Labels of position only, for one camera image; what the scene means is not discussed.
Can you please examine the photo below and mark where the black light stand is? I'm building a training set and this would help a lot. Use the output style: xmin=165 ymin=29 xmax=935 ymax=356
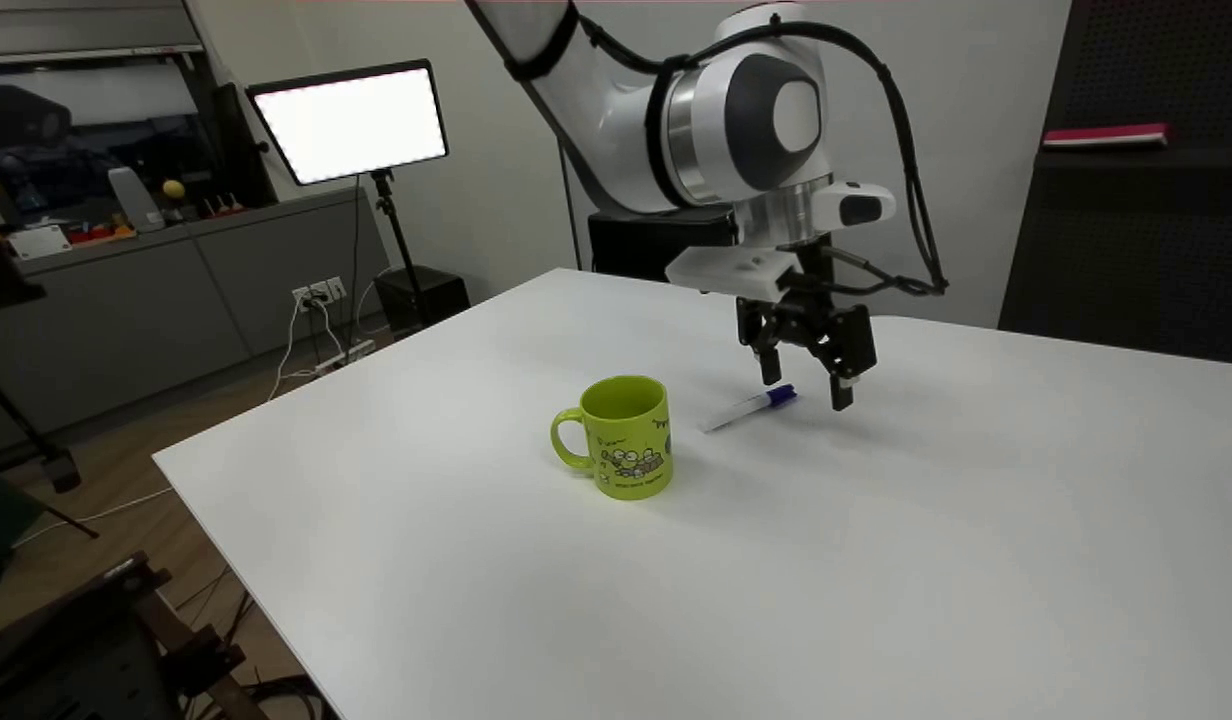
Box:
xmin=372 ymin=168 xmax=468 ymax=330

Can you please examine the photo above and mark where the grey low cabinet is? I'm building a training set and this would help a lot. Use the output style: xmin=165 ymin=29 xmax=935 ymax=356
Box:
xmin=0 ymin=187 xmax=385 ymax=433

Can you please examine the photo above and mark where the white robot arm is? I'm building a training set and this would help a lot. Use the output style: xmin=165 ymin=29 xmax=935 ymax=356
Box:
xmin=463 ymin=0 xmax=897 ymax=408

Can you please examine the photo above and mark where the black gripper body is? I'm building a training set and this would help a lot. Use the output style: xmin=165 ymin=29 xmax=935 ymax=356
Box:
xmin=737 ymin=270 xmax=870 ymax=356

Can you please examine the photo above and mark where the white wall power outlet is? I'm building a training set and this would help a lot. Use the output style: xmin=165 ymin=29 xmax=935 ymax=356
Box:
xmin=290 ymin=275 xmax=347 ymax=306

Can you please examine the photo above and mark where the yellow-green mug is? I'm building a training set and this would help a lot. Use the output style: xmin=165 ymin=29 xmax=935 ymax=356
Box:
xmin=549 ymin=375 xmax=676 ymax=498

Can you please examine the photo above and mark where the pink book on shelf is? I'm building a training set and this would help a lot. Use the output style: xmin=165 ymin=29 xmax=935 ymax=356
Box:
xmin=1040 ymin=124 xmax=1169 ymax=149

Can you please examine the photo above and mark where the black tall cabinet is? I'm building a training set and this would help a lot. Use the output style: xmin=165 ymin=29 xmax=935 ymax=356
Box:
xmin=1001 ymin=0 xmax=1232 ymax=358

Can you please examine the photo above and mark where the blue marker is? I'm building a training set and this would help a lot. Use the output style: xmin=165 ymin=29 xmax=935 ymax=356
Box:
xmin=705 ymin=382 xmax=797 ymax=433

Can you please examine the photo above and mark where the bright LED light panel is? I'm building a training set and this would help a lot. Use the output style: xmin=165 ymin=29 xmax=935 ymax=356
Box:
xmin=247 ymin=61 xmax=448 ymax=183

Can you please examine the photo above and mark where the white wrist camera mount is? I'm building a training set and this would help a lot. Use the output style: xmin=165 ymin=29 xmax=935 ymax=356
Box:
xmin=664 ymin=243 xmax=797 ymax=302

